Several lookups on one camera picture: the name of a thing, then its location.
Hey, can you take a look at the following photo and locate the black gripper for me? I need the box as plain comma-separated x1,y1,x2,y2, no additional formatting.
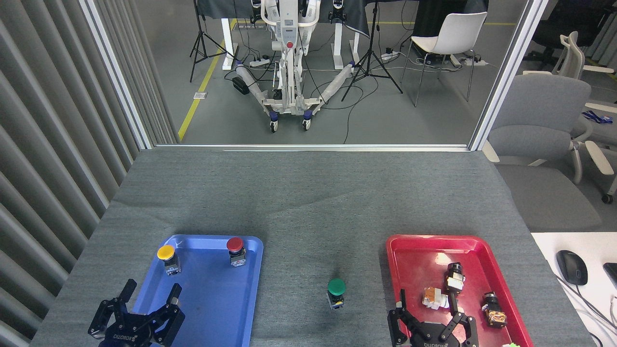
88,278,186,347
388,289,479,347

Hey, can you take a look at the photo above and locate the green push button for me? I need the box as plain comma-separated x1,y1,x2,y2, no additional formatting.
327,278,347,311

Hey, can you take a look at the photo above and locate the yellow push button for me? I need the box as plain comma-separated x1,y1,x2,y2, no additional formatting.
157,245,181,276

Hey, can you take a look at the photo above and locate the red push button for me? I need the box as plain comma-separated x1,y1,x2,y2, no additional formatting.
226,237,247,267

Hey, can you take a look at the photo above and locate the red plastic tray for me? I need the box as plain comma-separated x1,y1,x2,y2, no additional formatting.
386,235,535,347

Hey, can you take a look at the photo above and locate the blue plastic tray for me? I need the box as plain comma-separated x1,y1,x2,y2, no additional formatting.
118,234,264,347

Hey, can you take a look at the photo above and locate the white desk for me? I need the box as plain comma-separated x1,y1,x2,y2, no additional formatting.
530,232,617,347

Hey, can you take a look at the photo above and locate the black computer mouse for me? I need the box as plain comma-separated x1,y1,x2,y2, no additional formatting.
556,250,589,286

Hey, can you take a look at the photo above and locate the grey office chair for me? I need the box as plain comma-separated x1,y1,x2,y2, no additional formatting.
482,74,617,204

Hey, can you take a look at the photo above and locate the black tripod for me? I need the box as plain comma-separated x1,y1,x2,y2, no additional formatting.
341,0,403,102
189,0,237,82

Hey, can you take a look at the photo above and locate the white table leg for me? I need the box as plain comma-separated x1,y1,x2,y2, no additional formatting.
221,17,239,71
333,22,361,70

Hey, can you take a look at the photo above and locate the white chair with metal legs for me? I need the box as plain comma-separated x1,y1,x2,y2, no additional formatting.
401,12,488,107

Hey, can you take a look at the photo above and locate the white stand on wheels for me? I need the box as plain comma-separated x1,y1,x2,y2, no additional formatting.
234,0,357,133

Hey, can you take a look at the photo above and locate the white office chair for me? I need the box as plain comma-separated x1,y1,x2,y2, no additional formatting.
523,31,617,80

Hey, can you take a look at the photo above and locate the black table cloth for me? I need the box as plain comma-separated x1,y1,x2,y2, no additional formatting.
195,0,372,39

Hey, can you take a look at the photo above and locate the black office chair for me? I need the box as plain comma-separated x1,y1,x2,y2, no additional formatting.
523,0,609,61

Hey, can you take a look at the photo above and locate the white and orange switch block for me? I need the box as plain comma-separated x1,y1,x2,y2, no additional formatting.
423,287,449,311

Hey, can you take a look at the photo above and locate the black switch with white base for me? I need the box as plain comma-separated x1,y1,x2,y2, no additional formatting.
443,263,466,294

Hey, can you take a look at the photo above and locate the black switch with orange base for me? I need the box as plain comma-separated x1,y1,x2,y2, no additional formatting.
481,292,508,328

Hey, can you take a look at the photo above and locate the black mouse cable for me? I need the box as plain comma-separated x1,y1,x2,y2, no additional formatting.
554,275,617,334

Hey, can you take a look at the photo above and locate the silver rail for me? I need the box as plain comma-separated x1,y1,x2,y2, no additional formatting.
154,143,470,152

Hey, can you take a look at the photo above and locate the silver post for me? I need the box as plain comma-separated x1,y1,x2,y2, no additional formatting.
80,0,155,150
469,0,549,151

